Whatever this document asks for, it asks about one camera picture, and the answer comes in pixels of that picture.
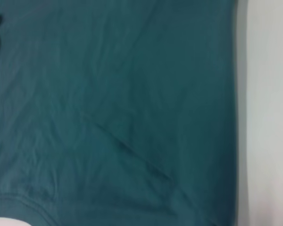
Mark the teal blue t-shirt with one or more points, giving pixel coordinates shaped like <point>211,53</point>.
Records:
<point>120,106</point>

